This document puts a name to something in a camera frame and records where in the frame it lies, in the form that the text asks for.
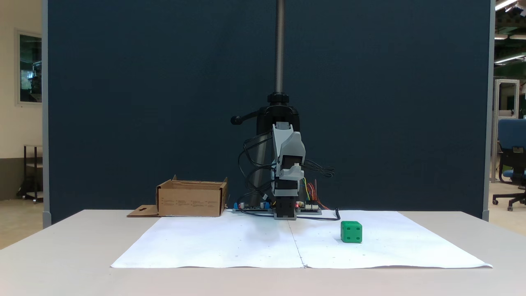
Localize green dice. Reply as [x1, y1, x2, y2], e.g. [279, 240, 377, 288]
[341, 221, 363, 244]

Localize circuit board with blue parts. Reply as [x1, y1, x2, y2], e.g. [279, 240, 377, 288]
[232, 201, 275, 213]

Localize white paper sheet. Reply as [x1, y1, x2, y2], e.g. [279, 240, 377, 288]
[110, 210, 494, 270]

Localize brown cardboard box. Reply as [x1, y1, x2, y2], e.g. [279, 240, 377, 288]
[127, 175, 229, 217]

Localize black tripod with metal pole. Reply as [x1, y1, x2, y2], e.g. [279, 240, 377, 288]
[230, 0, 302, 208]

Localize dark blue partition panel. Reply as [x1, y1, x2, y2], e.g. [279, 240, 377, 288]
[42, 0, 495, 225]

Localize blue office chair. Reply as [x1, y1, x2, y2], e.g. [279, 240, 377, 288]
[492, 118, 526, 212]

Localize black trolley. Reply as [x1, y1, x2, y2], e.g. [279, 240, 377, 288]
[17, 145, 44, 204]

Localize orange wire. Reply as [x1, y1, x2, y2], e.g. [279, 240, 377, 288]
[307, 180, 330, 210]

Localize black wrist motor cable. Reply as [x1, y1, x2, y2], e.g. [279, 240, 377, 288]
[303, 160, 335, 178]

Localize circuit board with coloured wires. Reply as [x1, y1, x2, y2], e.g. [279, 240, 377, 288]
[296, 201, 323, 215]

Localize black shoulder motor cable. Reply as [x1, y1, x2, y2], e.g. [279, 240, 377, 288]
[237, 133, 275, 207]

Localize black cable with white plug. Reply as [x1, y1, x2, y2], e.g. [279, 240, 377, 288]
[238, 208, 341, 222]

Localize framed wall window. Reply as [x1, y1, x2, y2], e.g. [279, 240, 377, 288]
[16, 30, 43, 106]

